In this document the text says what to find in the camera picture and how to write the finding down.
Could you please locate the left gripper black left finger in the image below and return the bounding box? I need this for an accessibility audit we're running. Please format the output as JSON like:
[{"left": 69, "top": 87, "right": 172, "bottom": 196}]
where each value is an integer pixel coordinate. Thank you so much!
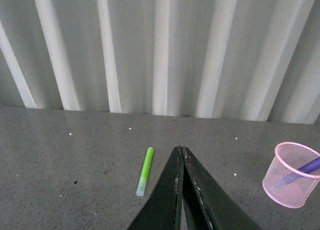
[{"left": 128, "top": 146, "right": 183, "bottom": 229}]

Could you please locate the purple marker pen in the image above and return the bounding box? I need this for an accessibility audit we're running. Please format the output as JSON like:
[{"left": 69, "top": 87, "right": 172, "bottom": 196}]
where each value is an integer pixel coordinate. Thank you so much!
[{"left": 275, "top": 157, "right": 320, "bottom": 188}]

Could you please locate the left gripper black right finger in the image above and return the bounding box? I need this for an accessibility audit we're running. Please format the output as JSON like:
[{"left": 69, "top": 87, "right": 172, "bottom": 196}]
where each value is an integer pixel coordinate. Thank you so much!
[{"left": 182, "top": 147, "right": 261, "bottom": 229}]

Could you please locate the pink mesh cup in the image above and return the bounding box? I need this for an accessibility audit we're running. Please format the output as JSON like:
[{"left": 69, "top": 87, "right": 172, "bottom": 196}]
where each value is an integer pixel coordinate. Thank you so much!
[{"left": 262, "top": 142, "right": 320, "bottom": 208}]

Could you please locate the white curtain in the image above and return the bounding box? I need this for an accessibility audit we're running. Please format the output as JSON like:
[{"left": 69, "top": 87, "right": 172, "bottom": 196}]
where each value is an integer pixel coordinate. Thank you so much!
[{"left": 0, "top": 0, "right": 320, "bottom": 124}]

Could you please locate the green marker pen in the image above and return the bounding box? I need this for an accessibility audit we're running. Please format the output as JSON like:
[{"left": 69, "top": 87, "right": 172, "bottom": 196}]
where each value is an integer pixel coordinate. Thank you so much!
[{"left": 135, "top": 147, "right": 154, "bottom": 197}]

